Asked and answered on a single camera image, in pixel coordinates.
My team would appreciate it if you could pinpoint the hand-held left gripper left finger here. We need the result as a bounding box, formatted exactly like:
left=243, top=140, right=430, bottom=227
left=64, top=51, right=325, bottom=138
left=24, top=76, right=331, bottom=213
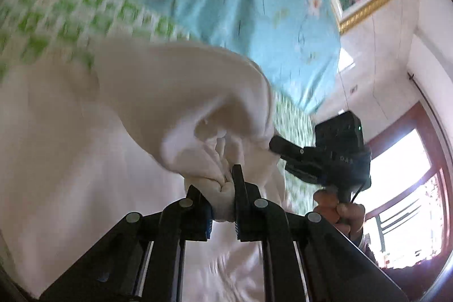
left=39, top=185, right=213, bottom=302

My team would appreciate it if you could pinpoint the red-brown framed window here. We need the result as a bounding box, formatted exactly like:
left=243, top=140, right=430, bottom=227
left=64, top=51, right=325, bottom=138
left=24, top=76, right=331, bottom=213
left=364, top=102, right=451, bottom=271

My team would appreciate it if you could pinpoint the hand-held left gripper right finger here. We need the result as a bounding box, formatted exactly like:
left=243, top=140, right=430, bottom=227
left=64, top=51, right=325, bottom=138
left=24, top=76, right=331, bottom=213
left=231, top=164, right=409, bottom=302

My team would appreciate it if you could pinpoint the green checked bed sheet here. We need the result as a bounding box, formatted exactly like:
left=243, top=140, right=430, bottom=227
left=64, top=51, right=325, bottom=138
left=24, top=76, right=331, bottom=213
left=0, top=0, right=321, bottom=218

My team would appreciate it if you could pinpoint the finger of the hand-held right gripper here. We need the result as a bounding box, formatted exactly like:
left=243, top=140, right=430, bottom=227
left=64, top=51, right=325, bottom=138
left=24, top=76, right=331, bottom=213
left=269, top=134, right=317, bottom=163
left=283, top=159, right=331, bottom=189

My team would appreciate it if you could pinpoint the white garment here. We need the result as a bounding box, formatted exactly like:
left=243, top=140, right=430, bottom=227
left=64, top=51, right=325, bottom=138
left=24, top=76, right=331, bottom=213
left=0, top=38, right=288, bottom=302

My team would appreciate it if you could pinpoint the black curtain rod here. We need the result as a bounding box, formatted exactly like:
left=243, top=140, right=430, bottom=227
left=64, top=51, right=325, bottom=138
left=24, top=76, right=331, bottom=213
left=407, top=71, right=452, bottom=138

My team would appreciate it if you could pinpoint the person's right hand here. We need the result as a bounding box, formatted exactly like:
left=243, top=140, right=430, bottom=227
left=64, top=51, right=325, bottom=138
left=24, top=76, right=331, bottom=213
left=313, top=189, right=366, bottom=236

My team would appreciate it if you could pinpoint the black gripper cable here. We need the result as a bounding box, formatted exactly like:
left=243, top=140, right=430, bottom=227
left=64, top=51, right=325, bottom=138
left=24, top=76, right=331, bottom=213
left=348, top=182, right=370, bottom=239

